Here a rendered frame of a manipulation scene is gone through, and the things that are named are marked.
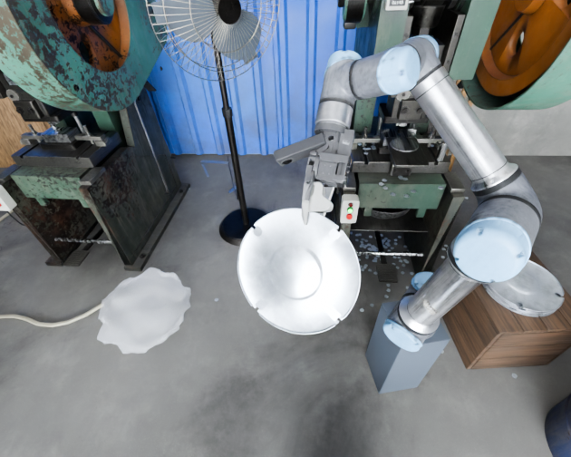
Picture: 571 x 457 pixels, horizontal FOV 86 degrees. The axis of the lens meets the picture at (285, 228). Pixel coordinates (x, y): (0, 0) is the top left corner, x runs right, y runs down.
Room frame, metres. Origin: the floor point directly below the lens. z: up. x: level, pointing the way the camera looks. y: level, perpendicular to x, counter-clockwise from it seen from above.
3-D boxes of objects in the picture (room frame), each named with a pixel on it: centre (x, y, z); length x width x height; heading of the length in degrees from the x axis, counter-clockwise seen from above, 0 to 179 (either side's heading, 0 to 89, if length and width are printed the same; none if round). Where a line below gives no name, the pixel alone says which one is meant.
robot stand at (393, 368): (0.57, -0.46, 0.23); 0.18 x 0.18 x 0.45; 6
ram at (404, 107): (1.34, -0.57, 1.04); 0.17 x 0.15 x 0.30; 174
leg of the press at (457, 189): (1.49, -0.86, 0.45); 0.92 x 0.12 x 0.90; 174
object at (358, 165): (1.38, -0.57, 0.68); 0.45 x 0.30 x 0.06; 84
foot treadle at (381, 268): (1.25, -0.56, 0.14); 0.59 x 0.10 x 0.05; 174
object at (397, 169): (1.21, -0.56, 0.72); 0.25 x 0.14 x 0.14; 174
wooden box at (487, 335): (0.75, -0.99, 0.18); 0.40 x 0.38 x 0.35; 0
